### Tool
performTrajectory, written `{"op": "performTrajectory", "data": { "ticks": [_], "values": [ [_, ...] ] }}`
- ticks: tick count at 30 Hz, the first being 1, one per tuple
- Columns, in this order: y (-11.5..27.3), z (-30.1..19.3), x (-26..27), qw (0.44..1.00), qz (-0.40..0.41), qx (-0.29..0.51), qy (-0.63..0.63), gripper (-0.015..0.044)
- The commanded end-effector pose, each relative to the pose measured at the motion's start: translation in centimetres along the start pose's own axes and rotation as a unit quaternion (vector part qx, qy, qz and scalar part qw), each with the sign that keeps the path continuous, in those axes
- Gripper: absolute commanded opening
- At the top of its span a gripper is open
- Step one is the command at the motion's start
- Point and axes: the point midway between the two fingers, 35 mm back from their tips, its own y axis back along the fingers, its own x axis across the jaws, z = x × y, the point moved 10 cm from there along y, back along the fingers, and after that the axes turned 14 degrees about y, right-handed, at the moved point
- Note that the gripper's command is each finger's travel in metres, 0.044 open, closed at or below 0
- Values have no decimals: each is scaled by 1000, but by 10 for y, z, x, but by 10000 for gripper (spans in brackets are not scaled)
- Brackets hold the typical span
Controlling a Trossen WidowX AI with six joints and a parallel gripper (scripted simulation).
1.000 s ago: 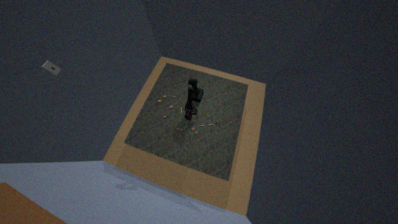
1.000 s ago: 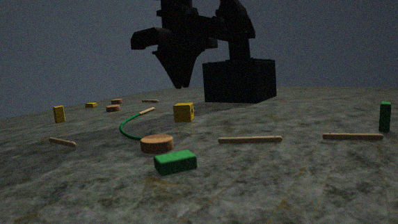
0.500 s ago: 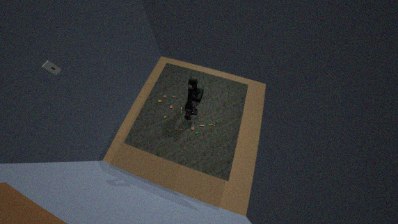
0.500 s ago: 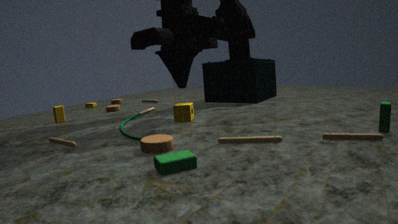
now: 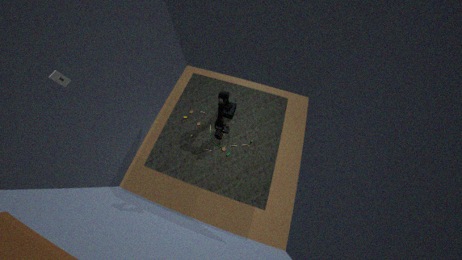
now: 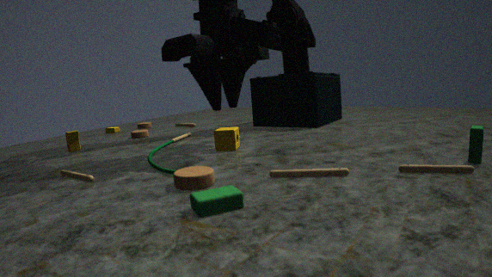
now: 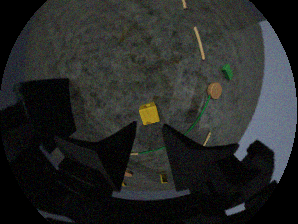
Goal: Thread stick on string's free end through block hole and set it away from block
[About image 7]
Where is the yellow rectangular block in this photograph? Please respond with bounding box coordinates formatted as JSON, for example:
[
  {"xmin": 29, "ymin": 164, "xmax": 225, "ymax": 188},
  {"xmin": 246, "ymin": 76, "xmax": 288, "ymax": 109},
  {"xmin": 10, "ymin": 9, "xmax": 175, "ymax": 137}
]
[{"xmin": 160, "ymin": 175, "xmax": 168, "ymax": 184}]

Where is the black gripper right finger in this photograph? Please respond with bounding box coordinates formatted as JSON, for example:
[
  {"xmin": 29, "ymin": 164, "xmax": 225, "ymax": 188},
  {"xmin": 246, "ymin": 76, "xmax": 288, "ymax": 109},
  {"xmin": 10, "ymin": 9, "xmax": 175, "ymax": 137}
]
[{"xmin": 162, "ymin": 123, "xmax": 239, "ymax": 192}]

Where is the small brown wooden disc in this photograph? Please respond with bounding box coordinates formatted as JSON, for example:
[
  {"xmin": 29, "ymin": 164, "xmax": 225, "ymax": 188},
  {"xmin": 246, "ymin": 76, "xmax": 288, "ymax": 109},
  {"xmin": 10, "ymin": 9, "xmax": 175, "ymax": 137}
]
[{"xmin": 125, "ymin": 169, "xmax": 133, "ymax": 177}]

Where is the green rectangular block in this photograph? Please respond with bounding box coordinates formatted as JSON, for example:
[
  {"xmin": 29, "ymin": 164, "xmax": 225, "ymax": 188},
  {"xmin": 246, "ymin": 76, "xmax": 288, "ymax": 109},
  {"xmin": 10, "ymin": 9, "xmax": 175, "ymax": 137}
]
[{"xmin": 222, "ymin": 64, "xmax": 233, "ymax": 80}]

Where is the round wooden button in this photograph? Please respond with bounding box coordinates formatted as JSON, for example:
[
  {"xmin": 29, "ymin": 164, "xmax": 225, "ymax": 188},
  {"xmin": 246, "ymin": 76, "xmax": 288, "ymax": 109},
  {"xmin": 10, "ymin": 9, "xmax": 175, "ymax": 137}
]
[{"xmin": 208, "ymin": 83, "xmax": 222, "ymax": 100}]

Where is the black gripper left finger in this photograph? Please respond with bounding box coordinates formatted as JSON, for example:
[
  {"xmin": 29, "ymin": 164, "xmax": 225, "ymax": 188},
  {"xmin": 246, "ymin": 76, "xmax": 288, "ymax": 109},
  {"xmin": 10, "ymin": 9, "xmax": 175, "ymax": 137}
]
[{"xmin": 53, "ymin": 120, "xmax": 137, "ymax": 192}]

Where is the yellow block with hole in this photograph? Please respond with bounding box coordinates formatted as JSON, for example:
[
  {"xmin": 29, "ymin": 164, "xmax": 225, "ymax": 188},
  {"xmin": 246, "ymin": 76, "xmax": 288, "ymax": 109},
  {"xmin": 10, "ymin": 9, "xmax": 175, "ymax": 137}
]
[{"xmin": 138, "ymin": 103, "xmax": 160, "ymax": 125}]

